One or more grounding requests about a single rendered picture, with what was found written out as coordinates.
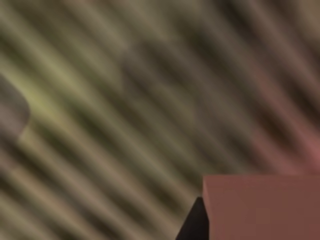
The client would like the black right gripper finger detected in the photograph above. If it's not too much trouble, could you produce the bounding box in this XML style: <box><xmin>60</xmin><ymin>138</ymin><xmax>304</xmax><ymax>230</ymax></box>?
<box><xmin>174</xmin><ymin>196</ymin><xmax>210</xmax><ymax>240</ymax></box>

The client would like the red-brown block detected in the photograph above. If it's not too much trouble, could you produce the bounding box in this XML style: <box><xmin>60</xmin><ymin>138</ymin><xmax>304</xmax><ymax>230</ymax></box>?
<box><xmin>201</xmin><ymin>174</ymin><xmax>320</xmax><ymax>240</ymax></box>

